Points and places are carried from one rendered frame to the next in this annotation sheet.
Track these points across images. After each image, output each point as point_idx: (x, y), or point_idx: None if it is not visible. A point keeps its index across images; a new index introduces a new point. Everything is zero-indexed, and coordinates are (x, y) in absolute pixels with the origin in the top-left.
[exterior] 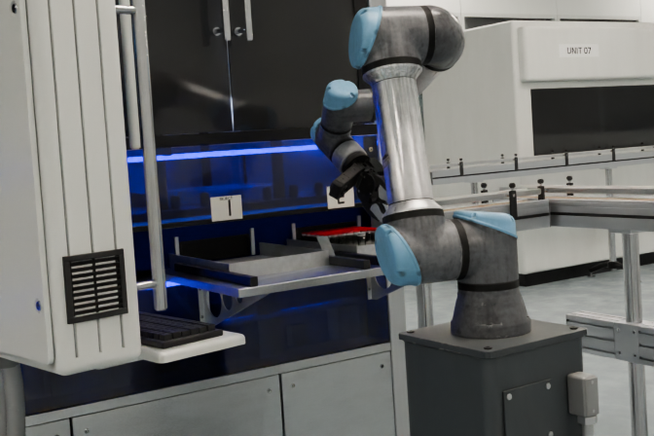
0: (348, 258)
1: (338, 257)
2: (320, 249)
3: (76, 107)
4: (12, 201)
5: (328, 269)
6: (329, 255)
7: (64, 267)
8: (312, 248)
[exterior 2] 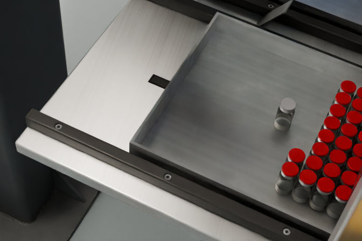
0: None
1: None
2: None
3: None
4: None
5: None
6: None
7: None
8: None
